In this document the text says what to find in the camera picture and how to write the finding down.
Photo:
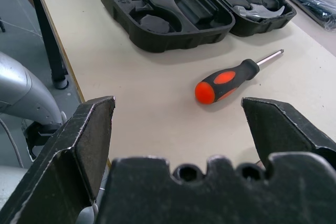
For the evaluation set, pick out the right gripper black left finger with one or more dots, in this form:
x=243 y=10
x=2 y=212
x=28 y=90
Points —
x=60 y=161

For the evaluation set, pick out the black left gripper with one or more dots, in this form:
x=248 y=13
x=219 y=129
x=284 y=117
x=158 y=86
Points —
x=39 y=136

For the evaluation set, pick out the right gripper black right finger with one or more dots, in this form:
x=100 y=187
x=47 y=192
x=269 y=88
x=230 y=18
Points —
x=283 y=129

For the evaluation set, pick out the black orange Phillips screwdriver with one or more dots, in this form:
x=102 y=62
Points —
x=223 y=82

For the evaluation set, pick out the black tool case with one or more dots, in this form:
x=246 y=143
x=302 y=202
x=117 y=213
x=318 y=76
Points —
x=162 y=40

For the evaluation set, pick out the grey rounded shape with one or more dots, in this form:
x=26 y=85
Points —
x=85 y=214

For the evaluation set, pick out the black table leg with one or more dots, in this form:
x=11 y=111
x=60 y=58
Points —
x=52 y=51

